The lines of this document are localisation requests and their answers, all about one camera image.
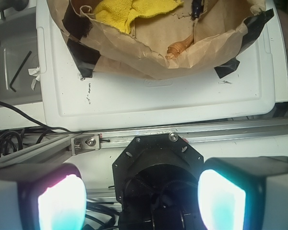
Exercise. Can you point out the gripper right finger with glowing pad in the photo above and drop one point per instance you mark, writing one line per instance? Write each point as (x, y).
(244, 193)

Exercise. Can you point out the wooden peg toy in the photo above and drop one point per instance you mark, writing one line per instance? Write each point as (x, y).
(175, 49)

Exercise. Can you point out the yellow cloth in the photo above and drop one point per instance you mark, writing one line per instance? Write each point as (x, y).
(121, 13)

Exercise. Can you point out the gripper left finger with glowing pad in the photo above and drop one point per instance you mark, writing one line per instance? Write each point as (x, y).
(41, 196)

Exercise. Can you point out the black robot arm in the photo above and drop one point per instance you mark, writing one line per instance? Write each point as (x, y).
(161, 184)

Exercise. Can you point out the aluminium frame rail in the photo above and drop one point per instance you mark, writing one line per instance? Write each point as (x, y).
(58, 146)

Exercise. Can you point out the metal corner bracket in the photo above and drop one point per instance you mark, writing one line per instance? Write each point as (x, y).
(85, 143)

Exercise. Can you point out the brown paper bag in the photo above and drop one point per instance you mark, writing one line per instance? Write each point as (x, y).
(222, 30)

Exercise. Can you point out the black hex key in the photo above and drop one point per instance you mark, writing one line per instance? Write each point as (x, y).
(19, 70)

